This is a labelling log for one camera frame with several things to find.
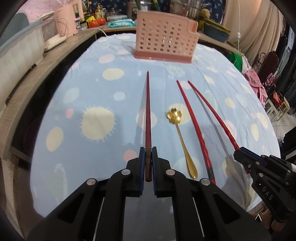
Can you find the pink perforated utensil basket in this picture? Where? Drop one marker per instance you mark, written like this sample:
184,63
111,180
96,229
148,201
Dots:
165,37

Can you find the light blue dotted tablecloth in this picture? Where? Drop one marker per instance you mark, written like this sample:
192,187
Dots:
95,121

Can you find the blue wet wipes pack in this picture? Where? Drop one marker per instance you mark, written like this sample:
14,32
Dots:
121,23

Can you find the pink floral cloth pile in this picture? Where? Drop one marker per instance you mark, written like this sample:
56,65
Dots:
255,83

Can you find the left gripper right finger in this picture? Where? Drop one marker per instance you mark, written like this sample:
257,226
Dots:
155,161

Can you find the white small appliance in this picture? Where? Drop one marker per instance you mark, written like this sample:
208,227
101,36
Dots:
51,35

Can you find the dark wooden chair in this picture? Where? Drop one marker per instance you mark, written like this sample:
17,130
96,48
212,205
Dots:
268,66

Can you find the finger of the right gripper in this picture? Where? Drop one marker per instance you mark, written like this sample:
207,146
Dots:
251,154
247,162

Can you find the red tomato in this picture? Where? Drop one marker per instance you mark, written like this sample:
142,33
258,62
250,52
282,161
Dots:
94,24
102,21

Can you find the dark blue tub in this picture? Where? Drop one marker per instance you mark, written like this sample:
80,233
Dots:
215,33

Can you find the dark red chopstick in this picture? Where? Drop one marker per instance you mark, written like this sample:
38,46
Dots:
148,138

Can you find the red tomato right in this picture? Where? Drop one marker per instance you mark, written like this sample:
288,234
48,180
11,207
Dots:
102,21

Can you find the gold flower spoon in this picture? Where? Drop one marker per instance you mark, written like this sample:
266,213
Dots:
175,117

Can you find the red tomato left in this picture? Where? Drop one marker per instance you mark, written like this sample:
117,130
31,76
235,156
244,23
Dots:
94,24

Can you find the large steel steamer pot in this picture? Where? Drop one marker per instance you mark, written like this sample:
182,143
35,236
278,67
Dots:
187,8

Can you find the silver rice cooker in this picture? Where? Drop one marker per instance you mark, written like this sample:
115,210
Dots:
132,9

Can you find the bright red chopstick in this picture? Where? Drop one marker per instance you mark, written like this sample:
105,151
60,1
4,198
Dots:
218,118
204,150

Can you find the pink kettle appliance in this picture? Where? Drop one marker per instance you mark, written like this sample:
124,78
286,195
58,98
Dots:
67,18

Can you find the yellow oil bottle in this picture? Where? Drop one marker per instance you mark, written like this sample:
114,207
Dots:
99,13

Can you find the green bag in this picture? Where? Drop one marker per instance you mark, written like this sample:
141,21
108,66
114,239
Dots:
236,60

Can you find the white dish rack bin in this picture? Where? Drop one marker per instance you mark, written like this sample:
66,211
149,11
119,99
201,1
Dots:
22,46

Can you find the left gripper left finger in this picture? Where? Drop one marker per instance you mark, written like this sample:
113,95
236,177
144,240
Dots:
141,160

